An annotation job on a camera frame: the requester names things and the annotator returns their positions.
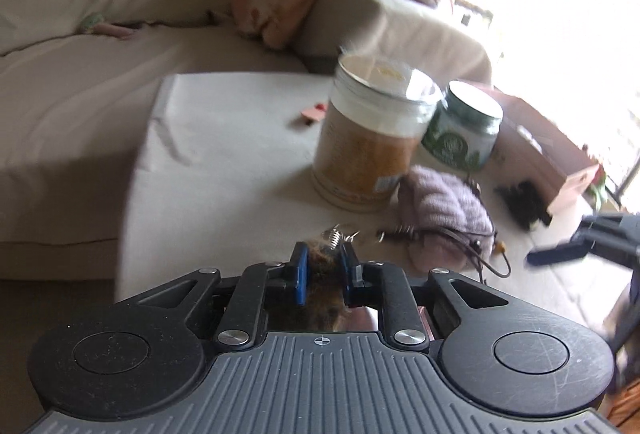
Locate brown cord necklace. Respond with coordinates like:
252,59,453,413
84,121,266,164
374,175,512,279

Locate metal spring hair clip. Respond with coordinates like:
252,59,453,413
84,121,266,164
321,224,360,249

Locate clear jar silver lid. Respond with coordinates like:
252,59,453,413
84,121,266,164
311,53,442,212

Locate black hair claw clip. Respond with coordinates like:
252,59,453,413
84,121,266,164
495,180,552,230

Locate small pink item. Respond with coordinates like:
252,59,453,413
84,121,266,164
300,104,326,124

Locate white jar green lid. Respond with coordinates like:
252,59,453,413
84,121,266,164
422,81,503,173

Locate brown furry scrunchie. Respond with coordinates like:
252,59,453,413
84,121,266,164
268,239,352,332

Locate beige sofa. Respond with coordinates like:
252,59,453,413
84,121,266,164
1,0,491,280

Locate pink cardboard box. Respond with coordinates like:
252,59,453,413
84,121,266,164
487,90,599,215

